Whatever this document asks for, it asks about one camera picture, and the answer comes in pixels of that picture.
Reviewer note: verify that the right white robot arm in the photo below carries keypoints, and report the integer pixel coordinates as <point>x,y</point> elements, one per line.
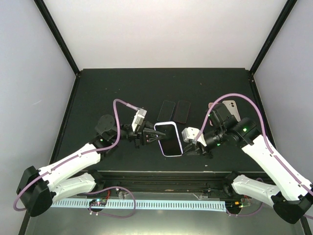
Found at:
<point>291,196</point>

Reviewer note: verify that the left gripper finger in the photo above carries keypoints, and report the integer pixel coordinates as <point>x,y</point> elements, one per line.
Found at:
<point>153,139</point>
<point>154,133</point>

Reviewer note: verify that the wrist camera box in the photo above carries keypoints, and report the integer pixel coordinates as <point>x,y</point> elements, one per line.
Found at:
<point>138,119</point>
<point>193,135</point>

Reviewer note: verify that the teal bare phone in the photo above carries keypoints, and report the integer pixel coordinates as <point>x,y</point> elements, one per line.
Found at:
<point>166,111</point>

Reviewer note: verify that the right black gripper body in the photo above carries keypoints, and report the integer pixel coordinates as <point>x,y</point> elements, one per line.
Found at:
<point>208,153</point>

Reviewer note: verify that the right small circuit board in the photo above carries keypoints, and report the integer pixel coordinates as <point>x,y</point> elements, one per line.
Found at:
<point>243,202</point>

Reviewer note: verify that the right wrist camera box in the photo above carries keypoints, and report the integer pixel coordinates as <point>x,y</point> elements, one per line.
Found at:
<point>193,135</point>

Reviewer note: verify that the black frame post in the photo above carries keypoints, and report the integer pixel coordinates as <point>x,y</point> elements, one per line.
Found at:
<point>284,14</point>
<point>44,11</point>

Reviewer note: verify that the magenta bare phone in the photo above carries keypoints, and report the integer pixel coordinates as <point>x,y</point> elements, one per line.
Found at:
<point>182,111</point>

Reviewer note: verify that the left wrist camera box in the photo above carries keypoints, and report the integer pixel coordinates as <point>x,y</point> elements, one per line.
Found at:
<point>138,119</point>

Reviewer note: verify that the small circuit board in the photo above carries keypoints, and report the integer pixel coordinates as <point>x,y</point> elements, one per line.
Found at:
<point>243,202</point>
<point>98,202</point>

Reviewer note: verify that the black table mat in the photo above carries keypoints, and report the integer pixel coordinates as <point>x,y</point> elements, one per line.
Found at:
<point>96,90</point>

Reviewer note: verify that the right black frame post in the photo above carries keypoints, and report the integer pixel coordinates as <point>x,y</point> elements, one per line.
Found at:
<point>284,14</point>

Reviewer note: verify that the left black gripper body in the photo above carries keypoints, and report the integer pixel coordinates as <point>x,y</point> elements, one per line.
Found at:
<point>138,136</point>

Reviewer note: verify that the light blue slotted cable duct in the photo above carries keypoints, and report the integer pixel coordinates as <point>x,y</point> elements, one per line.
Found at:
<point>182,205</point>

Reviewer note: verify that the left black frame post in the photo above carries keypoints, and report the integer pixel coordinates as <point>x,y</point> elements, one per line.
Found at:
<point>44,11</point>

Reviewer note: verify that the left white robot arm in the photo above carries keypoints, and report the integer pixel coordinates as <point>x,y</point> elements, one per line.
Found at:
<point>39,188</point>

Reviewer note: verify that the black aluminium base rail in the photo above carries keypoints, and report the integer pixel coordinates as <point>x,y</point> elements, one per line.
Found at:
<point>211,183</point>

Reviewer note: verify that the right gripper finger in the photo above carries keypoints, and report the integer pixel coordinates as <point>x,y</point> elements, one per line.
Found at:
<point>189,148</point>
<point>192,153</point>

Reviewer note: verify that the left small circuit board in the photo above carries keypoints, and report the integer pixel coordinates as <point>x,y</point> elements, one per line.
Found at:
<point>98,202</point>

